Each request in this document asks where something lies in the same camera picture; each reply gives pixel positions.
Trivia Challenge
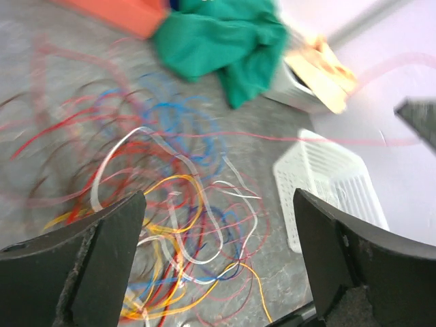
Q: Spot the orange plastic tray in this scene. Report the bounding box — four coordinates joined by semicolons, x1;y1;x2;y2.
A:
54;0;170;39

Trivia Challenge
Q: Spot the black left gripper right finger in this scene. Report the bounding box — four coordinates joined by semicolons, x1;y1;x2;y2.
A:
293;189;435;326

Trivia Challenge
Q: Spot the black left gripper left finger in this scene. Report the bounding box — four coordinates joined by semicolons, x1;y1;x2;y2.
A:
1;191;146;326

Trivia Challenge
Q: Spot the tangled coloured wire pile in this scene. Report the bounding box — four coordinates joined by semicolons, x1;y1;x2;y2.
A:
0;33;273;327

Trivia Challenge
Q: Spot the beige bucket hat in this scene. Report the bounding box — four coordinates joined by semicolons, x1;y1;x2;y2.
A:
284;36;358;114

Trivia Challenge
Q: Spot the green jacket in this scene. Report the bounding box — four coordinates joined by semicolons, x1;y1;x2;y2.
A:
153;1;288;109

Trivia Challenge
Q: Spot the large white perforated basket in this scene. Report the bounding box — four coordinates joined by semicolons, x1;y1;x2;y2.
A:
272;129;390;253

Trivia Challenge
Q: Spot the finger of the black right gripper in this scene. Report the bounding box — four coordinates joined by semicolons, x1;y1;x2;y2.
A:
394;98;435;152

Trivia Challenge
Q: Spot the small white perforated basket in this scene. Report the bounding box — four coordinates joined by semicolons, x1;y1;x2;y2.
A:
264;29;328;115

